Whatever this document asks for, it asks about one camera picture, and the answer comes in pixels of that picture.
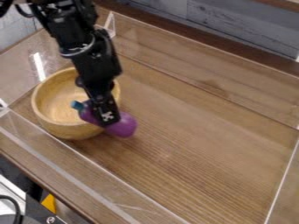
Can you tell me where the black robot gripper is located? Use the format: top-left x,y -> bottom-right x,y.
70,29 -> 122,128

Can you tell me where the brown wooden bowl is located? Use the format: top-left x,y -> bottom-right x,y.
30,67 -> 106,140

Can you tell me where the clear acrylic corner bracket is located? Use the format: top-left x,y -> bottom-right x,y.
94,11 -> 115,38

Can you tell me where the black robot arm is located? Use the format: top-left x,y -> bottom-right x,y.
0,0 -> 121,127

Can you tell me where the black cable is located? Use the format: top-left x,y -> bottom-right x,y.
0,194 -> 23,224

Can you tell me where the yellow black equipment base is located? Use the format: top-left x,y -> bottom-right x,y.
21,194 -> 69,224

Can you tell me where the clear acrylic tray wall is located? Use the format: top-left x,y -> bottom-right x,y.
0,104 -> 188,224

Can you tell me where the purple toy eggplant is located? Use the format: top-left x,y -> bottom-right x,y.
69,101 -> 137,137

